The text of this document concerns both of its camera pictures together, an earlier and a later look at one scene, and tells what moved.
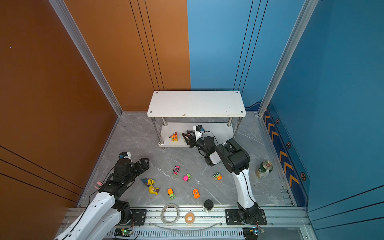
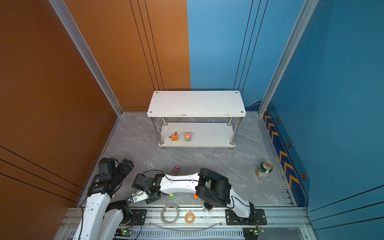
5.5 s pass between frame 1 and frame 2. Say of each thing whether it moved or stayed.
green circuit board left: stayed
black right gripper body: moved
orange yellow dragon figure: stayed
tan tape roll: stayed
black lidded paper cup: stayed
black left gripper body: moved
